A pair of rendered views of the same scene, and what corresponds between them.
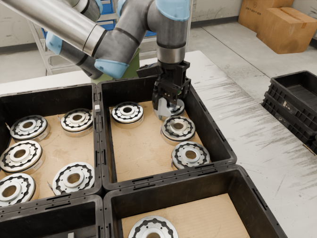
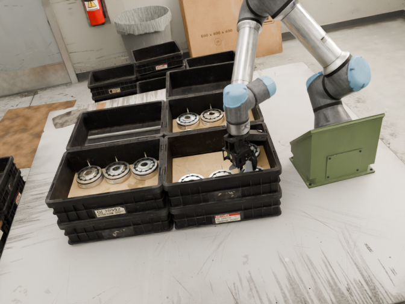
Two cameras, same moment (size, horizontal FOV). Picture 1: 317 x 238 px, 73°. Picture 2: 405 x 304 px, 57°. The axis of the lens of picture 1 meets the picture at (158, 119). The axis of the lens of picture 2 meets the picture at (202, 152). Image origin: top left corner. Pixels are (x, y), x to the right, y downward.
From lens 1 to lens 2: 1.30 m
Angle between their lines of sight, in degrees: 76
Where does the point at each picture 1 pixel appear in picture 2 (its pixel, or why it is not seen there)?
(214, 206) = not seen: hidden behind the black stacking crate
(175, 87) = (228, 148)
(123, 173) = (193, 158)
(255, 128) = (262, 294)
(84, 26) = (234, 76)
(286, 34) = not seen: outside the picture
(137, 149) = (211, 163)
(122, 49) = not seen: hidden behind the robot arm
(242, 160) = (216, 262)
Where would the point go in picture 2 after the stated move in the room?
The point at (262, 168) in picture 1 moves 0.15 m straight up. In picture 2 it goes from (202, 277) to (195, 248)
